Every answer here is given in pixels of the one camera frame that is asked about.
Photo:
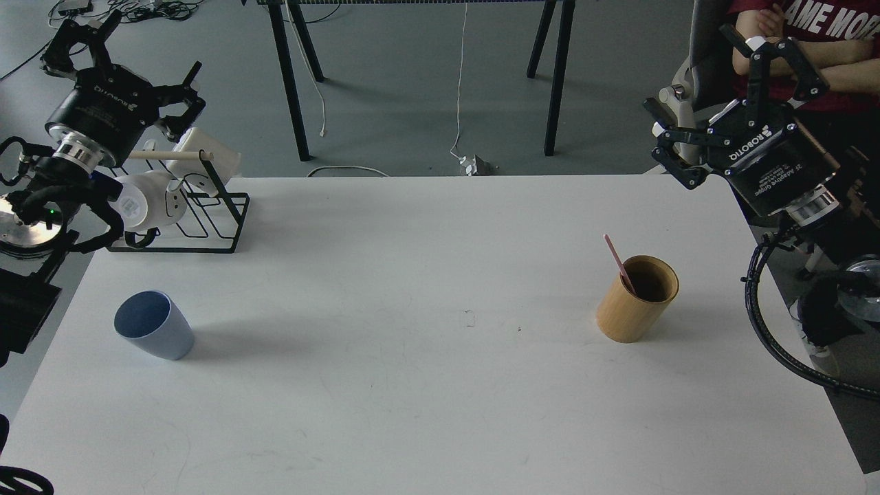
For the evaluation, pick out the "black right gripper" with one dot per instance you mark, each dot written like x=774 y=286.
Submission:
x=780 y=161

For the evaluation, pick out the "bamboo cylinder holder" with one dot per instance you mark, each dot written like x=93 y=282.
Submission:
x=623 y=317

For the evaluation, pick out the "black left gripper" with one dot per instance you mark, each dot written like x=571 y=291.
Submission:
x=109 y=104

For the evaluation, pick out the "black wire mug rack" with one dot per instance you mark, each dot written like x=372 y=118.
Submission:
x=215 y=217

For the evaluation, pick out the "white power adapter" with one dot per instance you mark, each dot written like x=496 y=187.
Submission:
x=474 y=166

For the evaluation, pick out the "blue plastic cup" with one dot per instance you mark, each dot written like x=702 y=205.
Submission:
x=154 y=323

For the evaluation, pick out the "white round mug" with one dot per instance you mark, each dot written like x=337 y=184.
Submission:
x=150 y=200

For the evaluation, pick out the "grey office chair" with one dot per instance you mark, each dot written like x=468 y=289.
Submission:
x=700 y=87

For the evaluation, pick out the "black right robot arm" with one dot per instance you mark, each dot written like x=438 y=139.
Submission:
x=836 y=218

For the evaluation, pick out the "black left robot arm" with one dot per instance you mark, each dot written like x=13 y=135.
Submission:
x=58 y=202

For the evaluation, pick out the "person in red shirt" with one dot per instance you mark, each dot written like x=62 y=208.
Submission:
x=840 y=38

